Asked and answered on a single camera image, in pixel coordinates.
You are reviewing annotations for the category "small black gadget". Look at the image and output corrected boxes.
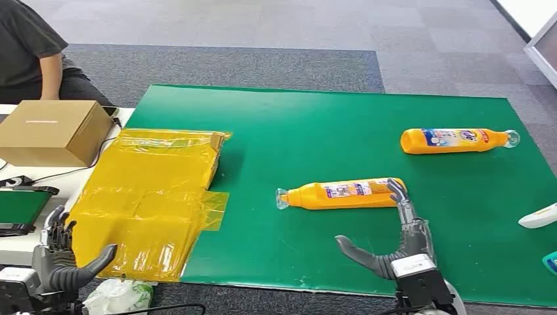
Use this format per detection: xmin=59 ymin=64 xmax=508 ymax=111
xmin=0 ymin=175 xmax=34 ymax=188

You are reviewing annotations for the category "thin black table cable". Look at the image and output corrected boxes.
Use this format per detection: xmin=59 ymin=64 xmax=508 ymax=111
xmin=30 ymin=116 xmax=123 ymax=184

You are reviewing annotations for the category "orange bottle clear cap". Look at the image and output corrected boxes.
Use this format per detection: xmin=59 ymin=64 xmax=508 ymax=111
xmin=399 ymin=127 xmax=521 ymax=156
xmin=275 ymin=177 xmax=408 ymax=211

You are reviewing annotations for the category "green mat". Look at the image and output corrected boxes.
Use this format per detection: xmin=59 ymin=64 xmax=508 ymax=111
xmin=125 ymin=83 xmax=557 ymax=308

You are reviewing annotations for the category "white plastic bag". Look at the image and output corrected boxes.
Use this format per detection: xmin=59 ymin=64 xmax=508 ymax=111
xmin=82 ymin=278 xmax=154 ymax=315

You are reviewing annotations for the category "person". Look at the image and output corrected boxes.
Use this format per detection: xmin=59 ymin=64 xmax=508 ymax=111
xmin=0 ymin=0 xmax=115 ymax=108

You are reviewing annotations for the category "white framed panel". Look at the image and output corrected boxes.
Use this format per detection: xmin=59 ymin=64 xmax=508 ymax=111
xmin=524 ymin=12 xmax=557 ymax=90

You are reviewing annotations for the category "yellow plastic wrapped box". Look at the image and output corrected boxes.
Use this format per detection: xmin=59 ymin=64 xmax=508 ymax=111
xmin=68 ymin=128 xmax=233 ymax=283

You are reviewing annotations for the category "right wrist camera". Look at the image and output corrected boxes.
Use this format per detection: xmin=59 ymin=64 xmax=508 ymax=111
xmin=390 ymin=254 xmax=456 ymax=310

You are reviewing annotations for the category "brown cardboard box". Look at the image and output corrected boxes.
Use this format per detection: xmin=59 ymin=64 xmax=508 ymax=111
xmin=0 ymin=100 xmax=115 ymax=168

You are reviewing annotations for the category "green device black frame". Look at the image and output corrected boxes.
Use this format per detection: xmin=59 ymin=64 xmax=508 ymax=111
xmin=0 ymin=186 xmax=60 ymax=238

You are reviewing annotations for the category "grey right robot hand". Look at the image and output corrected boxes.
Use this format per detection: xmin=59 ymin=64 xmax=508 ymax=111
xmin=334 ymin=178 xmax=436 ymax=282

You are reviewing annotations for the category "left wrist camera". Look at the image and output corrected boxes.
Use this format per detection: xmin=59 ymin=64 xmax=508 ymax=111
xmin=0 ymin=267 xmax=41 ymax=315

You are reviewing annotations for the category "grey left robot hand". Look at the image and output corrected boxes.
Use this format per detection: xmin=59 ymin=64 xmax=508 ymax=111
xmin=32 ymin=205 xmax=118 ymax=301

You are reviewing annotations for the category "teal object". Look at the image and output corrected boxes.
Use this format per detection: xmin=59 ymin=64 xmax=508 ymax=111
xmin=542 ymin=251 xmax=557 ymax=276

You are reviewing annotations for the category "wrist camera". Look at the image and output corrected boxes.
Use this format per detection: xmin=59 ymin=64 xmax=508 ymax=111
xmin=0 ymin=267 xmax=41 ymax=315
xmin=390 ymin=254 xmax=456 ymax=310

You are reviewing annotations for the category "white plastic handheld object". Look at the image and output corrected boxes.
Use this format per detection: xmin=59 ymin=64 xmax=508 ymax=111
xmin=518 ymin=202 xmax=557 ymax=230

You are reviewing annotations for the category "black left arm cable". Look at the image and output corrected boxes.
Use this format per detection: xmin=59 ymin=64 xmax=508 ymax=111
xmin=100 ymin=303 xmax=206 ymax=315

